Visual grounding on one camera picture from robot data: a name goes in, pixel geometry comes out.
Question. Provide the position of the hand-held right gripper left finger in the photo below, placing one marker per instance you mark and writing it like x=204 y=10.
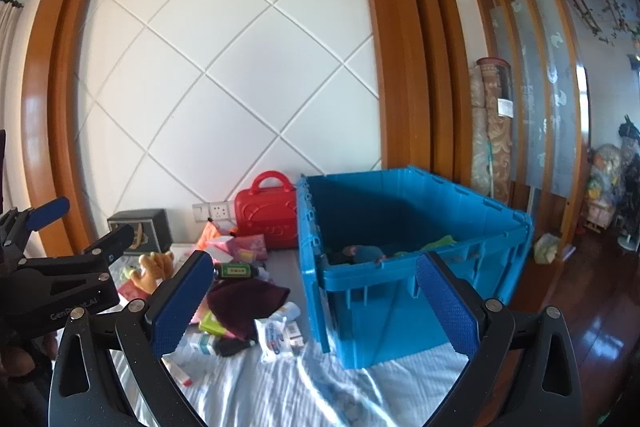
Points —
x=182 y=302

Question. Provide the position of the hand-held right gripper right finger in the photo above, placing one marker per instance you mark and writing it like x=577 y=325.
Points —
x=445 y=307

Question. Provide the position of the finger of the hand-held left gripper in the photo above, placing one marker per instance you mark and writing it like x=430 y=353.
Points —
x=112 y=244
x=47 y=211

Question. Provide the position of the blue plastic crate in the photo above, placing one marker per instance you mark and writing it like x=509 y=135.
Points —
x=390 y=312

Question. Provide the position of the yellow green packet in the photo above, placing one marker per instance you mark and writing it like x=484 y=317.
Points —
x=212 y=324

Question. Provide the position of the small white green box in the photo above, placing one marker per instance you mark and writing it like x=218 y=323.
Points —
x=202 y=343

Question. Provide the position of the orange plush toy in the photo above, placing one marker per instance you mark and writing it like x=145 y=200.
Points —
x=155 y=264

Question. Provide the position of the black box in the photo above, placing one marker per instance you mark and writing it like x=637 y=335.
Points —
x=155 y=222

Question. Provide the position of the green bottle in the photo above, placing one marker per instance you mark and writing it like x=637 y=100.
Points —
x=235 y=271

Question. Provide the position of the maroon cloth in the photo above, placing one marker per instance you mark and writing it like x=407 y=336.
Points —
x=245 y=302

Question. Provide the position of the green soft toy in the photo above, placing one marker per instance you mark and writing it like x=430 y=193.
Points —
x=440 y=243

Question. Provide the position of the small black item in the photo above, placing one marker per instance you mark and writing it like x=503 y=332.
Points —
x=232 y=347

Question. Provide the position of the pink packet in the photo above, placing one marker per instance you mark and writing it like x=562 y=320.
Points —
x=250 y=247

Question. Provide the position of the blue plush toy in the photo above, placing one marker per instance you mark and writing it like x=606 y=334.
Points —
x=370 y=253

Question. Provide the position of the white printed packet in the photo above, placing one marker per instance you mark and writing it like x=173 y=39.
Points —
x=275 y=337

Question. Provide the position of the white bag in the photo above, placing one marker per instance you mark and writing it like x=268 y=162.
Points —
x=547 y=248

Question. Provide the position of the red toy suitcase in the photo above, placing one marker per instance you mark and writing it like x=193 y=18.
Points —
x=267 y=217

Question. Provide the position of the pale rolled carpet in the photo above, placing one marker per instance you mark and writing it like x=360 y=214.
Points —
x=479 y=147

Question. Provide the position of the pile of bags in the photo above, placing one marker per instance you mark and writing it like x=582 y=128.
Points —
x=605 y=187

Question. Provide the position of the brown patterned rolled carpet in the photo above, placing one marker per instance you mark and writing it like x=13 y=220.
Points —
x=495 y=107

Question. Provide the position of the dark plant figure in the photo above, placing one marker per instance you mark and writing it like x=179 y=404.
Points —
x=630 y=147

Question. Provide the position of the wooden partition screen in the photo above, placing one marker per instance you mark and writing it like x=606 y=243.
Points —
x=531 y=57

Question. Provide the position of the white wall socket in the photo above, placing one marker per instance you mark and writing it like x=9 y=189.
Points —
x=215 y=210

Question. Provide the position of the wooden wall frame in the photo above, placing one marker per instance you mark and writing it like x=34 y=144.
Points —
x=410 y=57

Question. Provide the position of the branch wall decoration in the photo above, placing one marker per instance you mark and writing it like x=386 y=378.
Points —
x=607 y=7

